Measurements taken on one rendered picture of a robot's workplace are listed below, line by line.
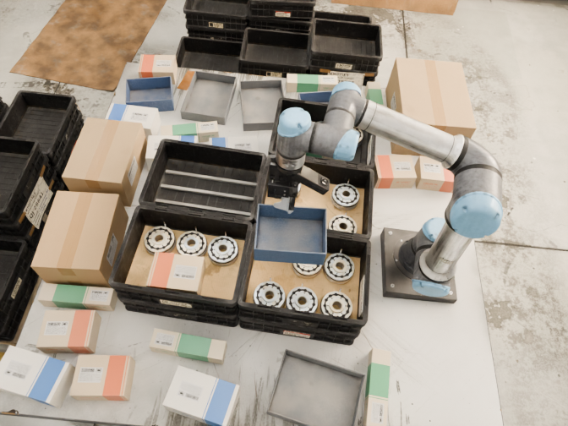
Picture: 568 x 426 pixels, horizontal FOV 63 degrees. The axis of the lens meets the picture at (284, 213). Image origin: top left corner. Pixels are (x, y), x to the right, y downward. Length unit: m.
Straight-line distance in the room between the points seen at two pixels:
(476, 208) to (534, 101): 2.70
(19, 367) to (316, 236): 0.98
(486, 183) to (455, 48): 2.85
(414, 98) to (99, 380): 1.59
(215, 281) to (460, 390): 0.88
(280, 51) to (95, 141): 1.47
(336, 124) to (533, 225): 2.15
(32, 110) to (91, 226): 1.28
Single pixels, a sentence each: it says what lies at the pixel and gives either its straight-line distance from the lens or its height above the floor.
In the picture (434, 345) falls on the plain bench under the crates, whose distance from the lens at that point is 1.75.
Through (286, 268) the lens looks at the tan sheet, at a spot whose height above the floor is 0.83.
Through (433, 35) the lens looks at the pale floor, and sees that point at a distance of 4.07.
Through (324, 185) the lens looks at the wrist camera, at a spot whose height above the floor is 1.27.
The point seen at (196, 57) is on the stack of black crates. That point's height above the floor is 0.27.
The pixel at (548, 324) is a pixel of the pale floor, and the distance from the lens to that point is 2.84.
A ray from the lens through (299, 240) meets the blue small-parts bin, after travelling 1.37.
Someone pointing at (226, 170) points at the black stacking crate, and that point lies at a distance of 1.82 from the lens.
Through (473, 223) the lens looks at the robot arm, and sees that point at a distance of 1.22.
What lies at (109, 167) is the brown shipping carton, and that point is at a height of 0.86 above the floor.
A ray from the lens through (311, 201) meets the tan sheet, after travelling 1.74.
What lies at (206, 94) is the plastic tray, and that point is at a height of 0.70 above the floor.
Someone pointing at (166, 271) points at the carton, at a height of 0.91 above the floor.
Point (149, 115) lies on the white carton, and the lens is 2.10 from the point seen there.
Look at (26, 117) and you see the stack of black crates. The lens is 2.86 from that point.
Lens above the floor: 2.27
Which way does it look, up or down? 58 degrees down
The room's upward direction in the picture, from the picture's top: 6 degrees clockwise
